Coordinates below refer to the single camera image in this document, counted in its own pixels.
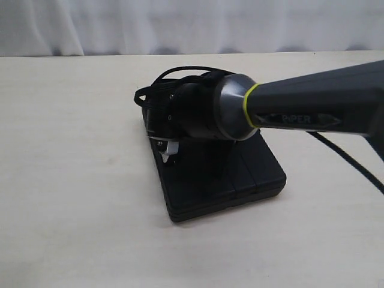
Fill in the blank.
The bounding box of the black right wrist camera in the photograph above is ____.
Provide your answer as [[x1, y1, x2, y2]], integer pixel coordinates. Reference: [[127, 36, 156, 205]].
[[148, 136, 179, 167]]

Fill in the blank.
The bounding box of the black plastic case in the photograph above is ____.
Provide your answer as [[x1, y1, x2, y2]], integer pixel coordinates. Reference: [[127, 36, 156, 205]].
[[156, 116, 286, 223]]

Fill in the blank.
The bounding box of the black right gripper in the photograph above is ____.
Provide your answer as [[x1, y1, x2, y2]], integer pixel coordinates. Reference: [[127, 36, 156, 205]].
[[145, 76, 234, 179]]

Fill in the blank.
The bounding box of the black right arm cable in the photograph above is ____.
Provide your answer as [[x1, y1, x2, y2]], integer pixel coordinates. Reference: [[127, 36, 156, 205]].
[[133, 65, 235, 109]]

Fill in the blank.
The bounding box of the white curtain backdrop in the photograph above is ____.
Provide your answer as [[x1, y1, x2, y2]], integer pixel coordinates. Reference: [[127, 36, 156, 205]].
[[1, 1, 383, 56]]

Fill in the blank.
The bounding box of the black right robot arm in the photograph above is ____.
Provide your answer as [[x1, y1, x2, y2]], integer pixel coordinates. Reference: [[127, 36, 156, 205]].
[[134, 61, 383, 174]]

